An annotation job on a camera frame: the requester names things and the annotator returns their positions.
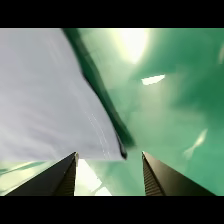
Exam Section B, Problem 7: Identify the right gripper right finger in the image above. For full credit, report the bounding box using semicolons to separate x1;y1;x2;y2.
141;151;216;197

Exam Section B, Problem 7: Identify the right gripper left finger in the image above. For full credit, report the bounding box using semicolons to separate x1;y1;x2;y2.
5;151;80;197

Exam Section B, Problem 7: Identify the white garment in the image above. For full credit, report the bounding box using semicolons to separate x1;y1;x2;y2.
0;28;125;163

